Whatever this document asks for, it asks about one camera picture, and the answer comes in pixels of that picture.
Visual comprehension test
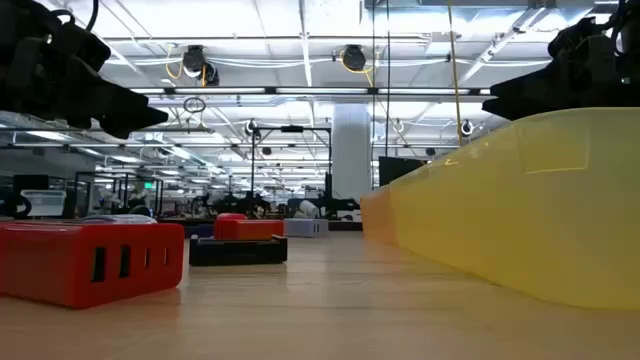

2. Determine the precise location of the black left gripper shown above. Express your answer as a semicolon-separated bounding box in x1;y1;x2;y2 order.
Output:
0;22;169;140

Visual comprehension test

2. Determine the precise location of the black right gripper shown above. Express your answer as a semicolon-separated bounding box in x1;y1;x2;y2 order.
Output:
482;17;640;121

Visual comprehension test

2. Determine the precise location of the blue digital timer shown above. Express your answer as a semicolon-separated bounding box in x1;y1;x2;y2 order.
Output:
183;222;216;239

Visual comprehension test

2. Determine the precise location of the red multi-port USB charger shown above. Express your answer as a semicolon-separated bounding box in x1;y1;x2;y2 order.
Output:
0;221;185;310

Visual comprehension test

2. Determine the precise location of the red wall charger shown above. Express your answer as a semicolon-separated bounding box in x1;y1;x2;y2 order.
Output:
213;218;285;241

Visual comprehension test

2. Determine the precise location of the dark navy digital timer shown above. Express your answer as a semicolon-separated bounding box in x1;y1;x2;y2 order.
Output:
188;234;289;267

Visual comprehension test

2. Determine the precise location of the lavender cube USB charger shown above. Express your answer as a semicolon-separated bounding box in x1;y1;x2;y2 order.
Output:
283;217;330;239

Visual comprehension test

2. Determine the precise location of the clear plastic storage box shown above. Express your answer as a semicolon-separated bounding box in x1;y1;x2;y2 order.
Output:
20;188;68;219

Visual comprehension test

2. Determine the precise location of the translucent yellow plastic bin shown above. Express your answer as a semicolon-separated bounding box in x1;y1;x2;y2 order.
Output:
389;107;640;311

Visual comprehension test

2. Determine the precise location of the black perforated computer case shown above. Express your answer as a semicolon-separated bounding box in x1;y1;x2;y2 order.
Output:
378;156;426;187

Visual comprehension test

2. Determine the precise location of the white round column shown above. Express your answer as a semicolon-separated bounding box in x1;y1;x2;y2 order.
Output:
332;103;372;202

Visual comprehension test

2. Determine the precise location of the translucent orange plastic bin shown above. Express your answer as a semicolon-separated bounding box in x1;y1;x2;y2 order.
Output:
359;183;401;247

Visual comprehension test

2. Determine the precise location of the long ceiling light strip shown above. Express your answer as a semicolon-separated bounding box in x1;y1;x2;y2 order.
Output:
129;86;494;96

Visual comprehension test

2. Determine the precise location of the white roll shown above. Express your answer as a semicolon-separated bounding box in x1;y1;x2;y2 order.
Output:
299;199;321;220

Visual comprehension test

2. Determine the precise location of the yellow hanging cable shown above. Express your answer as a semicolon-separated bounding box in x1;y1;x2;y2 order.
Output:
447;0;464;147

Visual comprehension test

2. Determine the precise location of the black ceiling cable reel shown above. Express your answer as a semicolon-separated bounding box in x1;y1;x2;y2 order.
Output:
181;44;221;87
341;43;368;72

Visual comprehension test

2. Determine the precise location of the black hanging cable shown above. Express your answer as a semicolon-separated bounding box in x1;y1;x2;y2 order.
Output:
384;0;392;159
370;0;377;189

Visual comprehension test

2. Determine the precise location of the black gantry frame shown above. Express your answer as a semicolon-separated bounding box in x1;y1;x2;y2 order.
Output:
249;125;334;201

